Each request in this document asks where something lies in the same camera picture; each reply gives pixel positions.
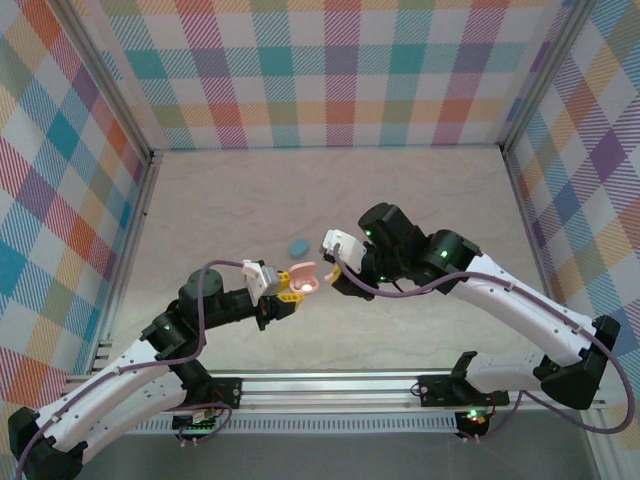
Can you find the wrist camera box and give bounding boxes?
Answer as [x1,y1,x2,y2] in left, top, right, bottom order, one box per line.
[319,228,370,275]
[241,258,281,304]

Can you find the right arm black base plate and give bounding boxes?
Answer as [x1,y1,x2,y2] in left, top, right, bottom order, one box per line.
[416,372,512,409]

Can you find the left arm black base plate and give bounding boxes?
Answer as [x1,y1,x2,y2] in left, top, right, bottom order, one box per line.
[169,376,245,411]

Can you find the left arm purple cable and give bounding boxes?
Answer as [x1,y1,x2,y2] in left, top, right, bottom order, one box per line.
[14,258,236,480]

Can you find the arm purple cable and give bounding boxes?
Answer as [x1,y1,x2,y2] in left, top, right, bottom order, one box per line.
[334,242,630,444]
[14,258,236,480]

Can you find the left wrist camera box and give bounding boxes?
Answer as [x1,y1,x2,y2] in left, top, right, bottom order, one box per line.
[241,258,281,304]

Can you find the aluminium frame post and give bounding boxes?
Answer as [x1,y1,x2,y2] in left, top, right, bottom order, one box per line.
[49,0,164,166]
[499,0,601,156]

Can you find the pink earbud charging case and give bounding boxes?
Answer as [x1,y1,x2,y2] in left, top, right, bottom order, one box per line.
[288,260,321,295]

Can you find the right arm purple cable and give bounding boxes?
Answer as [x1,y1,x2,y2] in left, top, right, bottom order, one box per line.
[334,242,630,444]

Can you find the white slotted cable duct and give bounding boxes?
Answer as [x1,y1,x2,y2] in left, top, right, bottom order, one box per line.
[119,414,464,436]

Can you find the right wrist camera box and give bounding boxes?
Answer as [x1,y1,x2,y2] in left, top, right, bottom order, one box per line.
[319,228,370,275]

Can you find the aluminium mounting rail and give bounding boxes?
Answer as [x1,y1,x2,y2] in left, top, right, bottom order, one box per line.
[53,367,610,417]

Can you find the aluminium table edge rail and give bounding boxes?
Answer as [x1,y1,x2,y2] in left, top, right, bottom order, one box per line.
[85,149,165,376]
[499,147,581,371]

